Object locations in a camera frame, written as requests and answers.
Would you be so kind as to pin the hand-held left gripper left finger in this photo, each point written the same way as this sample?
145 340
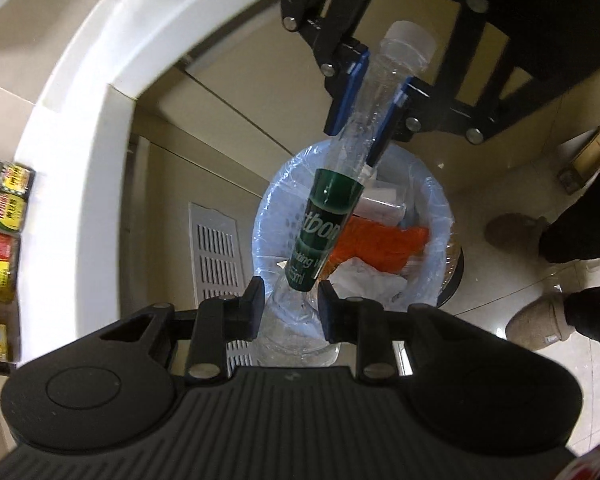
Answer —
254 310

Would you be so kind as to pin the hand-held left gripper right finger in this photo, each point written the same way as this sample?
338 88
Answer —
328 312

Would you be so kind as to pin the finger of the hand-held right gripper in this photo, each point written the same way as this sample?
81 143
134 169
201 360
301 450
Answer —
347 92
392 120

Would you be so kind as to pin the white tissue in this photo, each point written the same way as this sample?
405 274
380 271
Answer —
365 282

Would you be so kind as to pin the clear plastic bottle green label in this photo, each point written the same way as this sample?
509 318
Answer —
325 230

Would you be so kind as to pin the orange plastic bag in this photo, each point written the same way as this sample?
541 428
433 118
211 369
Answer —
375 242

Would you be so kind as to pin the white medicine box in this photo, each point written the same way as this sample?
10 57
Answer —
380 205

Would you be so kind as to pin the round waste bin clear liner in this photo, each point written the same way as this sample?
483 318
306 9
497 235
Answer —
280 200

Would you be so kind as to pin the white cabinet base vent grille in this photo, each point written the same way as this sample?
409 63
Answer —
215 260

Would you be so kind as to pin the brown cardboard box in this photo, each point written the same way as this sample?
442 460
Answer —
595 155

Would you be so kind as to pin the beige slipper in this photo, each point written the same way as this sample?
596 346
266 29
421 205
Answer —
540 324
515 234

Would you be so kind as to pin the pickle jar yellow label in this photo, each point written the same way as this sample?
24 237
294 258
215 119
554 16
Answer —
2 212

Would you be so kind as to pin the small jar patterned lid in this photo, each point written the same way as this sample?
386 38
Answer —
12 180

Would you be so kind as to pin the person's red white clothing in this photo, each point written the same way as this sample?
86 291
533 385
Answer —
597 465

